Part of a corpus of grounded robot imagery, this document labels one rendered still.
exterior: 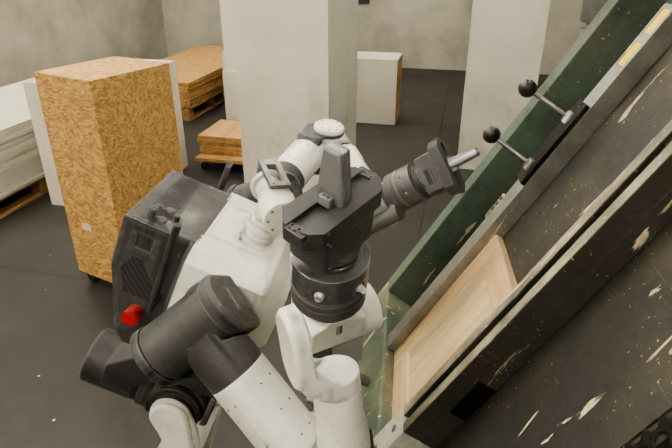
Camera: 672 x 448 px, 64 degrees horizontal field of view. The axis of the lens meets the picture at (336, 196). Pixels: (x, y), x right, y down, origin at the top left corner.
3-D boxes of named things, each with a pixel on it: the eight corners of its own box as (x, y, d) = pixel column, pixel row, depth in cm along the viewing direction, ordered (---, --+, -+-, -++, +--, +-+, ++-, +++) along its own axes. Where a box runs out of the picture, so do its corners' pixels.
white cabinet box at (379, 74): (352, 111, 661) (352, 50, 631) (399, 114, 649) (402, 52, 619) (344, 121, 621) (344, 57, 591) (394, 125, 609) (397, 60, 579)
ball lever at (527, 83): (568, 128, 111) (516, 91, 116) (581, 113, 110) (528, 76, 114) (565, 128, 108) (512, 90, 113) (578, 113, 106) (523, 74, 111)
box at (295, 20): (286, 179, 466) (277, -43, 393) (355, 185, 454) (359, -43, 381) (247, 227, 387) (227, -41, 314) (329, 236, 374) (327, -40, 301)
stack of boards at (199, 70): (204, 73, 860) (201, 44, 841) (266, 76, 838) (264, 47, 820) (111, 115, 642) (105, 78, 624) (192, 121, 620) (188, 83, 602)
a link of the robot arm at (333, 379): (289, 326, 61) (305, 419, 66) (359, 300, 64) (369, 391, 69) (270, 300, 67) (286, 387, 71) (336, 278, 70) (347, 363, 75)
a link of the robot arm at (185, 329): (190, 415, 75) (128, 338, 75) (208, 389, 84) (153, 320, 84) (255, 365, 75) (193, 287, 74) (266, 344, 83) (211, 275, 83)
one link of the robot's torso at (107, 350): (70, 393, 111) (87, 332, 104) (103, 351, 123) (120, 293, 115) (197, 444, 113) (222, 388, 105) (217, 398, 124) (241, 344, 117)
